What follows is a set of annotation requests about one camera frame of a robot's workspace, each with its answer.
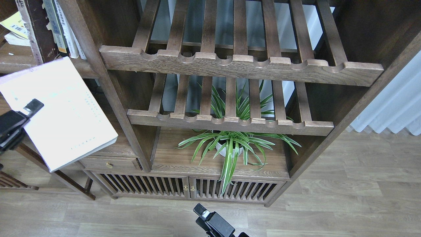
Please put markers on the white purple paperback book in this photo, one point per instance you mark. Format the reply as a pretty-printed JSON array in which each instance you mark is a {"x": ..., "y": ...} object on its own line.
[{"x": 71, "y": 124}]

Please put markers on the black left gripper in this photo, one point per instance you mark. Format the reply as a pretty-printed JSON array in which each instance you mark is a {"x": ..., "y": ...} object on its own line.
[{"x": 13, "y": 120}]

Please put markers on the dark spine upright book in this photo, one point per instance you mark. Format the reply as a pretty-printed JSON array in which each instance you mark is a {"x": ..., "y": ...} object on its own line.
[{"x": 56, "y": 27}]

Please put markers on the maroon thick book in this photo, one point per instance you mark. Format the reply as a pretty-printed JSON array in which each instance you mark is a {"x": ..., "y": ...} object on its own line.
[{"x": 41, "y": 39}]

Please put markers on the brass drawer knob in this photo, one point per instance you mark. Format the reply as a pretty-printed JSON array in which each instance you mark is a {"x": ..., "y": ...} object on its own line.
[{"x": 109, "y": 165}]

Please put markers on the green spider plant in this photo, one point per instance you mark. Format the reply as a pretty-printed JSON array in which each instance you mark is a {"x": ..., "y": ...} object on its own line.
[{"x": 250, "y": 141}]

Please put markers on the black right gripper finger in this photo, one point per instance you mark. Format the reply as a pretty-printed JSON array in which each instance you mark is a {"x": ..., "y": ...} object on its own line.
[
  {"x": 205, "y": 227},
  {"x": 220, "y": 227}
]

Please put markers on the green yellow paperback book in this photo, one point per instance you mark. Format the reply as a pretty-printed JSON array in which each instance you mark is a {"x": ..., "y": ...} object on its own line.
[{"x": 18, "y": 33}]

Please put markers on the white curtain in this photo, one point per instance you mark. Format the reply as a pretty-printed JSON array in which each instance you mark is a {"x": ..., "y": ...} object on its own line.
[{"x": 398, "y": 105}]

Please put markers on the white plant pot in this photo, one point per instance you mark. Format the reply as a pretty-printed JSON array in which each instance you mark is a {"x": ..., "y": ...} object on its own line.
[{"x": 222, "y": 148}]

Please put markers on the thin white upright book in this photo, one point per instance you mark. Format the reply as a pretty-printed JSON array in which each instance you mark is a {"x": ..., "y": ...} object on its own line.
[{"x": 82, "y": 55}]

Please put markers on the dark wooden bookshelf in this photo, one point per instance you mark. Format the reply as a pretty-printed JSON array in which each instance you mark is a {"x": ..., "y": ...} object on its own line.
[{"x": 309, "y": 68}]

